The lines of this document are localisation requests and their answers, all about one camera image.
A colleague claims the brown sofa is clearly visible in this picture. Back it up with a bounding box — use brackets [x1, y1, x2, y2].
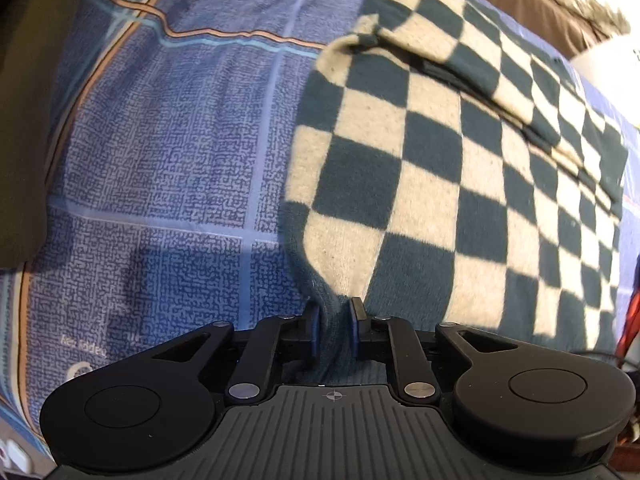
[437, 0, 608, 61]

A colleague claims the checkered teal and cream garment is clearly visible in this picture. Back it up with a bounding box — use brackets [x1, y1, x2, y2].
[277, 0, 631, 386]

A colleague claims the blue plaid bedsheet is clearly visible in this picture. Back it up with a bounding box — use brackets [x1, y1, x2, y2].
[0, 0, 640, 441]

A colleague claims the orange cloth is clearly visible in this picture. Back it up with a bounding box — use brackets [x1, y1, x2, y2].
[616, 255, 640, 361]

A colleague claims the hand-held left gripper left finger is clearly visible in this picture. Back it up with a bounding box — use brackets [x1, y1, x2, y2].
[150, 302, 323, 407]

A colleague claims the white garment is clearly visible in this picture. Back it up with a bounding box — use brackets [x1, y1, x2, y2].
[570, 30, 640, 128]

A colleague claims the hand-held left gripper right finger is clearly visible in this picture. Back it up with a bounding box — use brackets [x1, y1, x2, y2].
[349, 296, 523, 407]

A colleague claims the white charger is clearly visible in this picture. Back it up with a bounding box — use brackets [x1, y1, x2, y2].
[0, 437, 33, 478]

